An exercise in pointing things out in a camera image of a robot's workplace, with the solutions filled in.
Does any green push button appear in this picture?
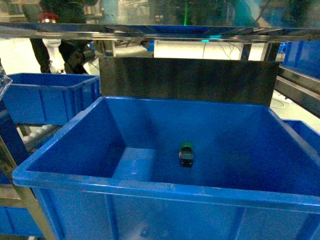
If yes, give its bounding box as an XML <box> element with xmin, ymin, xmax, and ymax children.
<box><xmin>178</xmin><ymin>142</ymin><xmax>194</xmax><ymax>168</ymax></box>

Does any blue target bin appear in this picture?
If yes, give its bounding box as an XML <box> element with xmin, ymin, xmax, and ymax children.
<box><xmin>12</xmin><ymin>96</ymin><xmax>320</xmax><ymax>240</ymax></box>

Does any red mushroom push button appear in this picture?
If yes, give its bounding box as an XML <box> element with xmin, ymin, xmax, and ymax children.
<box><xmin>38</xmin><ymin>13</ymin><xmax>59</xmax><ymax>24</ymax></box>

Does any black back panel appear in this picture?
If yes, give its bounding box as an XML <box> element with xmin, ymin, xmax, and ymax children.
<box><xmin>99</xmin><ymin>57</ymin><xmax>279</xmax><ymax>106</ymax></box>

